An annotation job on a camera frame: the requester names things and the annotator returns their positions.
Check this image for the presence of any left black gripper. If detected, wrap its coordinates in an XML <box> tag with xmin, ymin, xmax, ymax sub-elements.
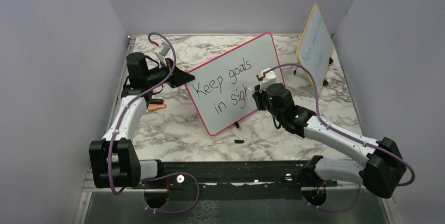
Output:
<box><xmin>145</xmin><ymin>58</ymin><xmax>195</xmax><ymax>88</ymax></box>

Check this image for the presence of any pink framed whiteboard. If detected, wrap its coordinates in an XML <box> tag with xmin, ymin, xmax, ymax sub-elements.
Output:
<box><xmin>185</xmin><ymin>33</ymin><xmax>280</xmax><ymax>136</ymax></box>

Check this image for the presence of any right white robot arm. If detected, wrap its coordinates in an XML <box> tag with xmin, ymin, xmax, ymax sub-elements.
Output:
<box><xmin>252</xmin><ymin>83</ymin><xmax>408</xmax><ymax>198</ymax></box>

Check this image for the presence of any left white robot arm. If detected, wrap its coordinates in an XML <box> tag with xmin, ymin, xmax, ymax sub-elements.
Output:
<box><xmin>89</xmin><ymin>52</ymin><xmax>195</xmax><ymax>189</ymax></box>

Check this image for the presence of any yellow framed whiteboard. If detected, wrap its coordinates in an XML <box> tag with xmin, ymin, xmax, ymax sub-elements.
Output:
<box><xmin>296</xmin><ymin>4</ymin><xmax>334</xmax><ymax>94</ymax></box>

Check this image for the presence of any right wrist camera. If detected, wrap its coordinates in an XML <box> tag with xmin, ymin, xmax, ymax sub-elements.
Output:
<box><xmin>257</xmin><ymin>68</ymin><xmax>277</xmax><ymax>92</ymax></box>

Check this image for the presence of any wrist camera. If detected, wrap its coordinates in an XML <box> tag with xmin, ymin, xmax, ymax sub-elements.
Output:
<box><xmin>257</xmin><ymin>68</ymin><xmax>277</xmax><ymax>92</ymax></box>
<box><xmin>155</xmin><ymin>42</ymin><xmax>171</xmax><ymax>67</ymax></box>

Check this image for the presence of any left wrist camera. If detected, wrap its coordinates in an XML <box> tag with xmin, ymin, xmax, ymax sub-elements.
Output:
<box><xmin>155</xmin><ymin>42</ymin><xmax>171</xmax><ymax>67</ymax></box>

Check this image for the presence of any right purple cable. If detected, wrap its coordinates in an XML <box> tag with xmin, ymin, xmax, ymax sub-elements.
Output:
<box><xmin>258</xmin><ymin>63</ymin><xmax>416</xmax><ymax>212</ymax></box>

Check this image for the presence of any black mounting rail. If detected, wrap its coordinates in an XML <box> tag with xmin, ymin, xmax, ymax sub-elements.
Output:
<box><xmin>139</xmin><ymin>161</ymin><xmax>337</xmax><ymax>201</ymax></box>

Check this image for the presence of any aluminium frame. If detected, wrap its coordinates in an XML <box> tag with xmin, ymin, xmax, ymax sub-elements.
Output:
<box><xmin>73</xmin><ymin>35</ymin><xmax>137</xmax><ymax>223</ymax></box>

